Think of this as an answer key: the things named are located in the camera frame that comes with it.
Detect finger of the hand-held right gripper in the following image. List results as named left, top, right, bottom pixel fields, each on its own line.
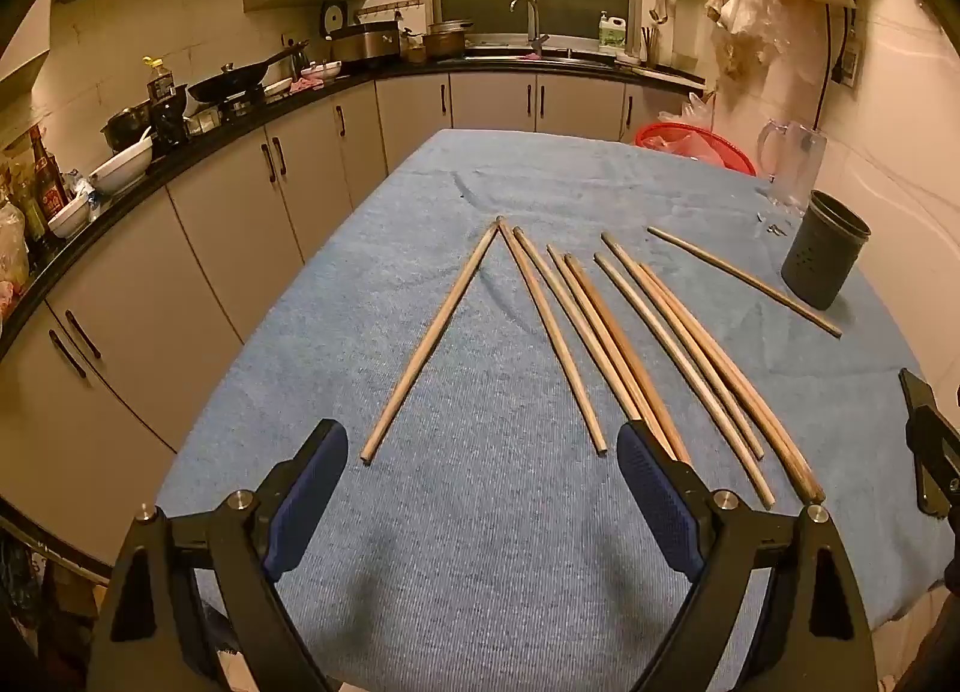
left=898, top=368, right=960, bottom=520

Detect black cooking pot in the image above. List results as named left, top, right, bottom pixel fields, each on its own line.
left=100, top=103, right=156, bottom=154

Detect blue tablecloth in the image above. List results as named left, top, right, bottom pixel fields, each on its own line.
left=154, top=128, right=957, bottom=692

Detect crumpled plastic bag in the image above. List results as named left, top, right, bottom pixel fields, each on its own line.
left=658, top=92, right=721, bottom=157

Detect wall socket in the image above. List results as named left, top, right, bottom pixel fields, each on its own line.
left=831, top=9, right=860, bottom=91

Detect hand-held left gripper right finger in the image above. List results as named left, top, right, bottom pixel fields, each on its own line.
left=616, top=420, right=878, bottom=692

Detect black kitchen countertop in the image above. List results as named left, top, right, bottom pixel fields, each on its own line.
left=0, top=50, right=707, bottom=363

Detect wooden cutting board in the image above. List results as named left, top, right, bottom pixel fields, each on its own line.
left=615, top=60, right=707, bottom=89

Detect black power cable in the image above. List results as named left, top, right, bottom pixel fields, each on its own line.
left=812, top=3, right=857, bottom=132

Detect large white bowl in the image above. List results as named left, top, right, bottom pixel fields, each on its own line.
left=88, top=128, right=156, bottom=196

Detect dark grey utensil holder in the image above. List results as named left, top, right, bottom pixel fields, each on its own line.
left=780, top=189, right=872, bottom=310

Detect black wok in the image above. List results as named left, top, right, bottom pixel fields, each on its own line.
left=185, top=41, right=310, bottom=106

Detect beige base cabinets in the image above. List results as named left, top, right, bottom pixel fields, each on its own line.
left=0, top=71, right=710, bottom=580

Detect bunch of wooden chopsticks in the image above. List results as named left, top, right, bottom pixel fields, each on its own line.
left=360, top=215, right=842, bottom=511

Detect silver toaster oven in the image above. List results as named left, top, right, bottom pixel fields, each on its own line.
left=330, top=20, right=403, bottom=64

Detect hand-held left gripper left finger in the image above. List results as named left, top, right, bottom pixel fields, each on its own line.
left=86, top=419, right=350, bottom=692

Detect chrome faucet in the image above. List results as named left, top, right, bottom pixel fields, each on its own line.
left=510, top=0, right=551, bottom=55

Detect copper cooking pot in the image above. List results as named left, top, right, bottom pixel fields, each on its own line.
left=421, top=20, right=475, bottom=61

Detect red plastic basket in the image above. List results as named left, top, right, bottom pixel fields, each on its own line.
left=635, top=122, right=757, bottom=177

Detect small white bowl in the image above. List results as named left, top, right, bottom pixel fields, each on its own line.
left=46, top=191, right=97, bottom=240

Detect red label sauce bottle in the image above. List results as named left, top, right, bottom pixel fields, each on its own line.
left=28, top=125, right=70, bottom=222

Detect oil bottle with yellow cap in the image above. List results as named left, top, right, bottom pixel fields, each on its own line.
left=144, top=56, right=179, bottom=109

